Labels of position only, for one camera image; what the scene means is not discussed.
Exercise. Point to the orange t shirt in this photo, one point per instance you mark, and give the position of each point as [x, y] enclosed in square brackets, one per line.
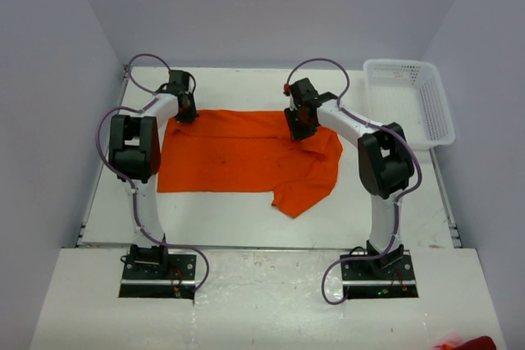
[249, 152]

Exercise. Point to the red cloth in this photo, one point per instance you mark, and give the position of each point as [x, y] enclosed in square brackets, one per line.
[456, 343]

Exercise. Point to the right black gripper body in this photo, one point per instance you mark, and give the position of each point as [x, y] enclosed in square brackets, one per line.
[299, 127]

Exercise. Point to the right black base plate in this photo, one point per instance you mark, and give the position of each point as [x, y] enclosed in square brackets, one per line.
[363, 280]

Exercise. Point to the white plastic basket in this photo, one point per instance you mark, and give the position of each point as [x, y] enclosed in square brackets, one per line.
[411, 94]

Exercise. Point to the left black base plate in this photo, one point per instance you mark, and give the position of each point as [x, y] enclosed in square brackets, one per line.
[172, 279]

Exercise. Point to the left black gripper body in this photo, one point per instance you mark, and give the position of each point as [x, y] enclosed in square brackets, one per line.
[189, 114]

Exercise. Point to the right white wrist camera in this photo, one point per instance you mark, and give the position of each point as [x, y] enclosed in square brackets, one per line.
[288, 94]

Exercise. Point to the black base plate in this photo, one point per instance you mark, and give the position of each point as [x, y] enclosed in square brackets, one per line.
[363, 280]
[172, 279]

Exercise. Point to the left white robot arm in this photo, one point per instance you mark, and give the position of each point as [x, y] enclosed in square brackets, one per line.
[134, 155]

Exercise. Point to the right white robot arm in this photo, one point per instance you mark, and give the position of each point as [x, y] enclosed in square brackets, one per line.
[385, 163]

